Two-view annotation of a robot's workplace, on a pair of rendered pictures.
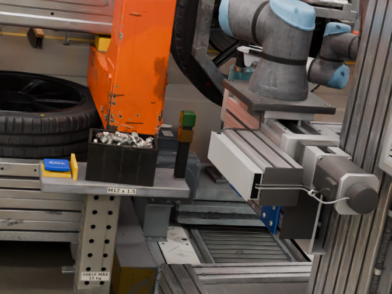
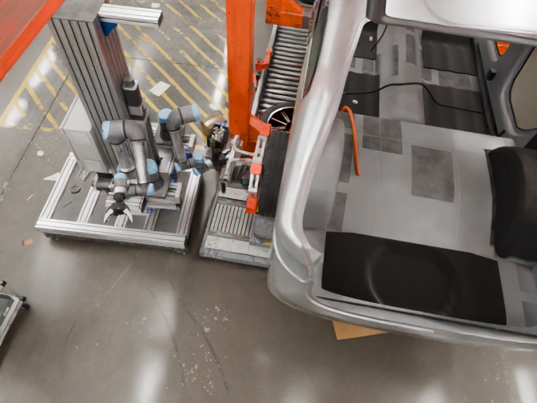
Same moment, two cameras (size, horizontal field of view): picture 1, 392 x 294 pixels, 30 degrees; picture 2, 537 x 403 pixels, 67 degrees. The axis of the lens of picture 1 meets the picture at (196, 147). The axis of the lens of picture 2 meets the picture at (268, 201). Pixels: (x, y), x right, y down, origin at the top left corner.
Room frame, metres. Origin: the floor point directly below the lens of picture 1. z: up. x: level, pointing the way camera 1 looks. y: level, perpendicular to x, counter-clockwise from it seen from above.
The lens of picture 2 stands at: (3.37, -1.92, 3.31)
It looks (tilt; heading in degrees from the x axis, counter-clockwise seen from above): 57 degrees down; 110
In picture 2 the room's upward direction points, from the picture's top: 6 degrees clockwise
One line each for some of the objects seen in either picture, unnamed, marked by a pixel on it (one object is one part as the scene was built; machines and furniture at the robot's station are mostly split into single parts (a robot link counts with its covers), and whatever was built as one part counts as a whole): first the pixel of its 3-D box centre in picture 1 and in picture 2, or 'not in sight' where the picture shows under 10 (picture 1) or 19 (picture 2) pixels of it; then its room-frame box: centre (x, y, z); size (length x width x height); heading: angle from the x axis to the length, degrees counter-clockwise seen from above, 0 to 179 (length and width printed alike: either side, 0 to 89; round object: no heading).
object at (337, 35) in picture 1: (339, 42); (196, 161); (2.21, -0.38, 0.91); 0.11 x 0.08 x 0.11; 48
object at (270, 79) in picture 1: (281, 73); (168, 129); (1.82, -0.18, 0.87); 0.15 x 0.15 x 0.10
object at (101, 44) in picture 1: (114, 42); not in sight; (2.74, 0.37, 0.71); 0.14 x 0.14 x 0.05; 17
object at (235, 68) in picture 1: (243, 47); not in sight; (2.36, -0.10, 0.83); 0.04 x 0.04 x 0.16
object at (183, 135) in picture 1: (185, 134); not in sight; (2.08, 0.04, 0.59); 0.04 x 0.04 x 0.04; 17
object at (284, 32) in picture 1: (287, 27); (166, 118); (1.82, -0.18, 0.98); 0.13 x 0.12 x 0.14; 48
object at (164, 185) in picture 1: (113, 179); (218, 141); (2.03, 0.23, 0.44); 0.43 x 0.17 x 0.03; 107
